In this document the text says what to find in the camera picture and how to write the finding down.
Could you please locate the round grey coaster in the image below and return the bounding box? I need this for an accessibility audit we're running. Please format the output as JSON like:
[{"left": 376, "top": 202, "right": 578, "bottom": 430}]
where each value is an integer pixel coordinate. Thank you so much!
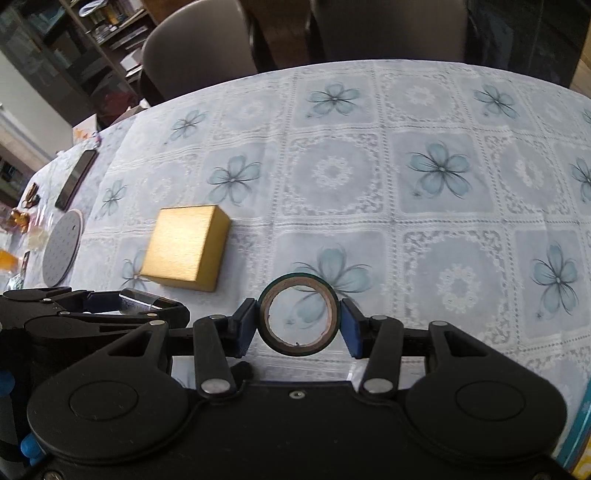
[{"left": 42, "top": 209, "right": 84, "bottom": 287}]

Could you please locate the small amber trinket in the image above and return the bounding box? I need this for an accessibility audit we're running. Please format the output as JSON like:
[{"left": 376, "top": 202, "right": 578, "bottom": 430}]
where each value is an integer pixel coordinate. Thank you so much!
[{"left": 9, "top": 208, "right": 31, "bottom": 234}]

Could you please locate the wooden cabinet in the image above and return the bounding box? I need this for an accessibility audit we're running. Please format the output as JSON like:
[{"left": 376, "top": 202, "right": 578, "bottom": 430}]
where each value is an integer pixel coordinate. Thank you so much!
[{"left": 245, "top": 0, "right": 324, "bottom": 70}]

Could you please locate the bookshelf with books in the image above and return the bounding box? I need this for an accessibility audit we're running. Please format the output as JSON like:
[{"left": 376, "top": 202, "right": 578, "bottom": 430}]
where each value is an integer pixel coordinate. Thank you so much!
[{"left": 0, "top": 0, "right": 158, "bottom": 125}]

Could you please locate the grey dining chair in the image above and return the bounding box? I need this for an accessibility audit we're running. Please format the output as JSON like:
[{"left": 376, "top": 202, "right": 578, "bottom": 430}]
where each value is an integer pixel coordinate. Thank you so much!
[
  {"left": 309, "top": 0, "right": 469, "bottom": 63},
  {"left": 141, "top": 0, "right": 259, "bottom": 102}
]

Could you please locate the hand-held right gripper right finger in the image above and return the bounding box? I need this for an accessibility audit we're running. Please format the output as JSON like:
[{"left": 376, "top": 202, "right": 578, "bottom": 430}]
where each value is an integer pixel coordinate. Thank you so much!
[{"left": 341, "top": 299, "right": 509, "bottom": 396}]

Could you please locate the gold square box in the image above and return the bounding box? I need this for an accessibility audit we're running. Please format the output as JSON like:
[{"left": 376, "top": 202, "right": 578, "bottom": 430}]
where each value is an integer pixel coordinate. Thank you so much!
[{"left": 140, "top": 204, "right": 232, "bottom": 292}]

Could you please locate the black smartphone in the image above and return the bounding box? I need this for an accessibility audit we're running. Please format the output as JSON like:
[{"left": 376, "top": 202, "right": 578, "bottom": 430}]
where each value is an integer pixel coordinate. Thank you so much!
[{"left": 54, "top": 148, "right": 99, "bottom": 212}]

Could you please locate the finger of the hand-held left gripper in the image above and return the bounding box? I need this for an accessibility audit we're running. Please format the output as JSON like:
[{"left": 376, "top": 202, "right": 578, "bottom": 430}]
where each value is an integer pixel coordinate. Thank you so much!
[
  {"left": 0, "top": 286, "right": 123, "bottom": 320},
  {"left": 23, "top": 301, "right": 191, "bottom": 343}
]

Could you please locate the gold metal tray teal rim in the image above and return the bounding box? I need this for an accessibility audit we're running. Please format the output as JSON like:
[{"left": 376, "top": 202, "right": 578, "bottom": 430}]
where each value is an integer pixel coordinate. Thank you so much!
[{"left": 551, "top": 401, "right": 591, "bottom": 472}]

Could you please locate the silver and black tube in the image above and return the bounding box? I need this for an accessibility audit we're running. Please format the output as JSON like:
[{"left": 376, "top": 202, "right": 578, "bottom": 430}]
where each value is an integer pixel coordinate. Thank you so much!
[{"left": 119, "top": 288, "right": 160, "bottom": 315}]

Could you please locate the dark glass cabinet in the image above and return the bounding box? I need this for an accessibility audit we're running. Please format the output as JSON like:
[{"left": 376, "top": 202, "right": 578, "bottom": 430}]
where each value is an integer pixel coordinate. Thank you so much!
[{"left": 466, "top": 0, "right": 591, "bottom": 88}]

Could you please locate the floral lace tablecloth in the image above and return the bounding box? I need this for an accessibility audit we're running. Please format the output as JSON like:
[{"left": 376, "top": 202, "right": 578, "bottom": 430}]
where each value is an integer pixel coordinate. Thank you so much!
[{"left": 0, "top": 58, "right": 591, "bottom": 462}]

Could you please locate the green tape roll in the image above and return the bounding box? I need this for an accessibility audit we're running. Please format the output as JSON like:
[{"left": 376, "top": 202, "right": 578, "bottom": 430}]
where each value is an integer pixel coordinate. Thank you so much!
[{"left": 257, "top": 273, "right": 343, "bottom": 357}]

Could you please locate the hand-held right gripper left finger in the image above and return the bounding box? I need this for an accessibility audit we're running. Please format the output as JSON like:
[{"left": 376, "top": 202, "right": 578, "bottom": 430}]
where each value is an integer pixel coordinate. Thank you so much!
[{"left": 106, "top": 298, "right": 258, "bottom": 400}]

